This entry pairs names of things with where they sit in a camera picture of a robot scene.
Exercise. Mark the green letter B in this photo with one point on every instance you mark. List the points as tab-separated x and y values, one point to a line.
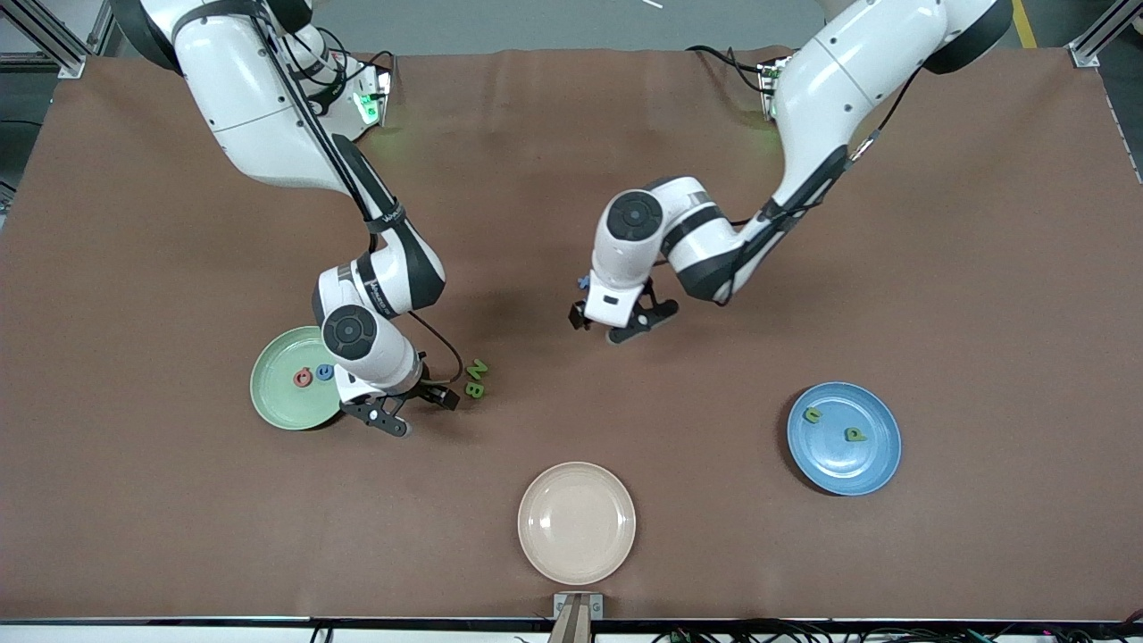
475	389

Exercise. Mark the blue letter G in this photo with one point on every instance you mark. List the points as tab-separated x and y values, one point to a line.
320	371

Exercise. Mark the pink letter Q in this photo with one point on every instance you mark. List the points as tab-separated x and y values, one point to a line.
297	378

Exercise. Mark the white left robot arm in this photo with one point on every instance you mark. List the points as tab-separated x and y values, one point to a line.
839	80

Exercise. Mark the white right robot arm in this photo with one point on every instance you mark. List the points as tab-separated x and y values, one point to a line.
259	98

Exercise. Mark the light green plate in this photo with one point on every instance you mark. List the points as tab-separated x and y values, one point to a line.
277	397

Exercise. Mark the beige plate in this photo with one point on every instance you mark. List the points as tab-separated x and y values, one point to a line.
576	522

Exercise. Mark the brown table cover sheet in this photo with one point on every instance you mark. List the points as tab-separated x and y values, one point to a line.
536	134

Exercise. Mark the blue plate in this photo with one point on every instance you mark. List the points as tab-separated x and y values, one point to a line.
844	464

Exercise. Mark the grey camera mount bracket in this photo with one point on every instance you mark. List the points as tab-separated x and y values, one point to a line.
563	607

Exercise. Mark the aluminium frame profile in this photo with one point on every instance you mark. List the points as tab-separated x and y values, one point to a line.
45	62
1094	40

